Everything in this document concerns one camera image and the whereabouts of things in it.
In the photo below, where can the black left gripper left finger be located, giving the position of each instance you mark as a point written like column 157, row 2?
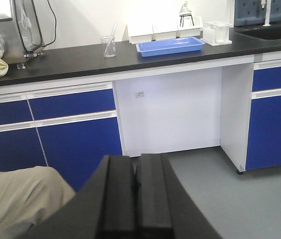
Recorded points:
column 118, row 220

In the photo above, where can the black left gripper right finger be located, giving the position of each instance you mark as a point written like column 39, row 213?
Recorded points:
column 154, row 219

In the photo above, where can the clear glass test tube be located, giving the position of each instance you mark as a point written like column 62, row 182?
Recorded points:
column 110, row 46

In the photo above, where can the white test tube rack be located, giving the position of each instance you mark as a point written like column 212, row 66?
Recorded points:
column 216, row 33

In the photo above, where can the blue grey pegboard drying rack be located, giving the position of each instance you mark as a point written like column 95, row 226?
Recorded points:
column 251, row 12

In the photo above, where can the blue cabinet left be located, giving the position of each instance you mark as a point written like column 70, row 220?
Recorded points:
column 69, row 129

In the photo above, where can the blue cabinet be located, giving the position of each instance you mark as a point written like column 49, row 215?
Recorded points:
column 69, row 129
column 264, row 135

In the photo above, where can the beige trouser leg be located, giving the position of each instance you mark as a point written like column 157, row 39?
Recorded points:
column 29, row 196

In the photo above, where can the blue cabinet right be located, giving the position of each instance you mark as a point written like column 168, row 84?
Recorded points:
column 264, row 135

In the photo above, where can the blue plastic tray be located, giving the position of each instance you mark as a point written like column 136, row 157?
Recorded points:
column 169, row 46

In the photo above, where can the glass beaker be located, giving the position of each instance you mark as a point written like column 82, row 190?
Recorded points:
column 104, row 41

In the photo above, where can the left white storage bin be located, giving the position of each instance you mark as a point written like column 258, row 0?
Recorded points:
column 139, row 33

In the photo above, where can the white storage bin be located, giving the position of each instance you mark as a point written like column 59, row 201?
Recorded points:
column 139, row 33
column 163, row 31
column 191, row 31

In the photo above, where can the middle white storage bin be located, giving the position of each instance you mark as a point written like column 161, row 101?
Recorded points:
column 163, row 31

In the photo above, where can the right white storage bin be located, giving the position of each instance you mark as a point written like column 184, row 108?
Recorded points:
column 191, row 31

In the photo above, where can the black tripod stand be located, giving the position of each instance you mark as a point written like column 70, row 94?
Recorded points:
column 186, row 20

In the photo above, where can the black lab sink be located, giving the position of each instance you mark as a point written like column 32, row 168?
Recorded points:
column 272, row 32

